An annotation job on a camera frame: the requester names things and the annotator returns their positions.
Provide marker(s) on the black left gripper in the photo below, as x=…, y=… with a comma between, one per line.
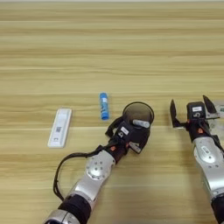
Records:
x=121, y=147

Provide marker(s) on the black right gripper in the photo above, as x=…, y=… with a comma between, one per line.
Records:
x=199, y=129

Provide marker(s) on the grey marker pen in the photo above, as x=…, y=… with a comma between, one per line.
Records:
x=141, y=123

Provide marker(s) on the black mesh pen cup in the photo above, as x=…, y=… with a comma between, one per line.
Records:
x=138, y=110

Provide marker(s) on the blue glue stick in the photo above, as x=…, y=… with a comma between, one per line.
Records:
x=104, y=106

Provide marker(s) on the white rectangular plastic device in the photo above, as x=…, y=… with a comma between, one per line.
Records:
x=59, y=128

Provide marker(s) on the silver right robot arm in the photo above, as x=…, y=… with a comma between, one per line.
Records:
x=210, y=163

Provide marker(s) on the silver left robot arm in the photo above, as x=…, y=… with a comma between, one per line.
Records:
x=93, y=175

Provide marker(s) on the left gripper labelled black box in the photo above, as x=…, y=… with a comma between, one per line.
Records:
x=124, y=130

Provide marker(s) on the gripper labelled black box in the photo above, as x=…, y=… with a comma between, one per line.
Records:
x=196, y=110
x=124, y=130

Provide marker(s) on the right gripper labelled black box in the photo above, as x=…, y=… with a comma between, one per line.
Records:
x=196, y=110

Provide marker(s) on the clear adhesive tape roll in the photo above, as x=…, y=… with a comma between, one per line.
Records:
x=219, y=125

